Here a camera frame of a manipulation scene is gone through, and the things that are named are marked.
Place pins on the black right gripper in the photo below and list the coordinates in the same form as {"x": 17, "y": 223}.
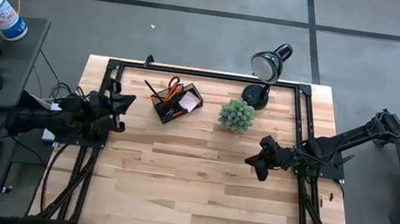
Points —
{"x": 273, "y": 155}

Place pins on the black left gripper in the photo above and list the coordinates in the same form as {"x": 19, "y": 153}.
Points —
{"x": 107, "y": 104}

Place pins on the black pen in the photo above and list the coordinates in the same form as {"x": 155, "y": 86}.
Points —
{"x": 152, "y": 89}

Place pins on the red eraser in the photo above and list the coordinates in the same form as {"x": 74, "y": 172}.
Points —
{"x": 177, "y": 114}

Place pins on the pink sticky note pad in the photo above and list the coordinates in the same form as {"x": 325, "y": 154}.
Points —
{"x": 190, "y": 101}

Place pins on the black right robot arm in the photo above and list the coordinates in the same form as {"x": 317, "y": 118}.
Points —
{"x": 349, "y": 138}

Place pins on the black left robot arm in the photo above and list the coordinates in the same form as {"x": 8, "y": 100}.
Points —
{"x": 38, "y": 121}

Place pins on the black mesh desk organizer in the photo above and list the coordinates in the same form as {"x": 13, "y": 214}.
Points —
{"x": 192, "y": 112}

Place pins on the green artificial potted plant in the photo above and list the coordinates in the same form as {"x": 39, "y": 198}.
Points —
{"x": 236, "y": 115}

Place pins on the black desk lamp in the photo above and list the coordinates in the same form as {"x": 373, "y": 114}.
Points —
{"x": 267, "y": 64}

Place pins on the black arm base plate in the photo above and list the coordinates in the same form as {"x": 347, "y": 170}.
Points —
{"x": 330, "y": 172}
{"x": 100, "y": 142}

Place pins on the black aluminium table frame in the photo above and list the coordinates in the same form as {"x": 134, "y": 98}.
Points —
{"x": 208, "y": 74}

